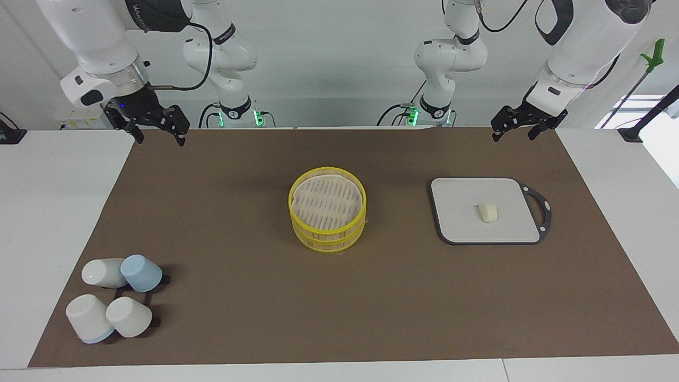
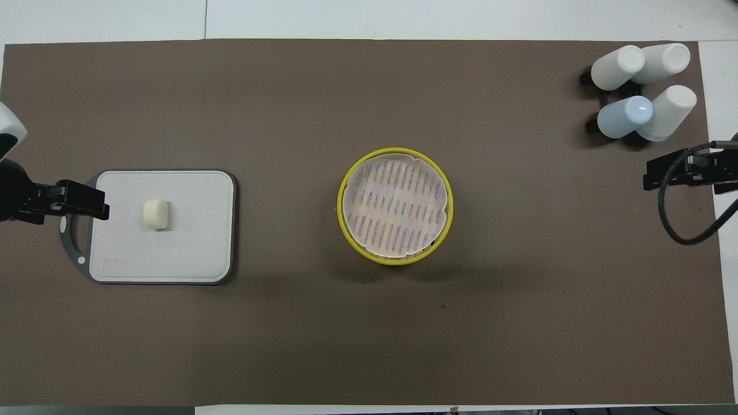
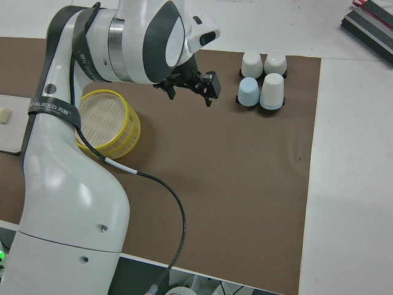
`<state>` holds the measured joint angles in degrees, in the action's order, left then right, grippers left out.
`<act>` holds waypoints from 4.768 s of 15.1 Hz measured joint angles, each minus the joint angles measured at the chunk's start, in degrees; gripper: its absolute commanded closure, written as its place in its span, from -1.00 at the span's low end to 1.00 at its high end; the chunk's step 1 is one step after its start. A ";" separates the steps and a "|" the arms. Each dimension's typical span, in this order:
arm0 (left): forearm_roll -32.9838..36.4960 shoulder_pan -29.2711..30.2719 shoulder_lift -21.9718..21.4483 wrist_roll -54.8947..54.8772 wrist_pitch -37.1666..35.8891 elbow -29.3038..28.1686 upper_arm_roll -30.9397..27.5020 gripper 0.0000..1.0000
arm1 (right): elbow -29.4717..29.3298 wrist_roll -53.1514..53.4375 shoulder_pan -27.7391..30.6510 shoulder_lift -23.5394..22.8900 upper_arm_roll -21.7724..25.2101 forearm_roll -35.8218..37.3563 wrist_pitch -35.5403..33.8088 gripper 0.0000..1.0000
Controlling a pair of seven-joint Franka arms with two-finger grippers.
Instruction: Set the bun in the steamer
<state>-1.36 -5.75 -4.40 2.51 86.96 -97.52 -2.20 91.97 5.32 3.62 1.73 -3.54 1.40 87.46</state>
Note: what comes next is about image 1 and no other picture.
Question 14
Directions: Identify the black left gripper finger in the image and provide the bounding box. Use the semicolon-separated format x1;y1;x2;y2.
528;121;555;141
491;106;526;142

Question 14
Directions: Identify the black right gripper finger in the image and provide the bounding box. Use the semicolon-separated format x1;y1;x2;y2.
159;105;190;146
105;108;145;144

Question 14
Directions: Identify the white steamer liner cloth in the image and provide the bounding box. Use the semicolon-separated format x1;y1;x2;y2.
293;171;363;230

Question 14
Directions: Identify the yellow steamer tier with liner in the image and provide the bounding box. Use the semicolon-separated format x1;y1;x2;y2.
288;167;367;240

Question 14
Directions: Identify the yellow bamboo steamer base tier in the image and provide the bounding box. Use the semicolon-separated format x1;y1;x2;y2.
293;218;367;253

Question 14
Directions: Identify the white power box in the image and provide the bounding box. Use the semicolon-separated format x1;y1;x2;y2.
53;109;107;131

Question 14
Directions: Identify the green tipped pole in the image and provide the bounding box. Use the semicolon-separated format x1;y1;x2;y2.
602;38;665;128

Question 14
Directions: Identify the white cutting board grey rim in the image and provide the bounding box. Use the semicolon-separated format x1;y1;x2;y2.
430;177;552;245

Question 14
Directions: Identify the light blue plastic cup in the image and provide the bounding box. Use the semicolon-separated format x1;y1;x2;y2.
120;255;163;293

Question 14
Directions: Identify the white plastic cup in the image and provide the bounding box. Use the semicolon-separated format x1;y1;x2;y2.
81;258;128;289
106;297;153;338
65;294;115;344

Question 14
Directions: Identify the black cup rack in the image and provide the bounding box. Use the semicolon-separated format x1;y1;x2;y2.
109;273;171;331

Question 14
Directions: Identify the brown table mat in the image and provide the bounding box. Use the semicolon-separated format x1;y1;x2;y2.
28;127;679;368

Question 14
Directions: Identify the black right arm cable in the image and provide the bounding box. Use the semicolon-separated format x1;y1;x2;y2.
147;21;214;91

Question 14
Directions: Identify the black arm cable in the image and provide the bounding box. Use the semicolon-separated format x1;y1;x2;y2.
476;0;531;33
147;21;214;91

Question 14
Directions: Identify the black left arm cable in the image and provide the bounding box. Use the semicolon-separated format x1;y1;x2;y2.
476;0;531;33

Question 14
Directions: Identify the black clamp mount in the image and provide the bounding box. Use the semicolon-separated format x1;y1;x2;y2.
0;112;27;145

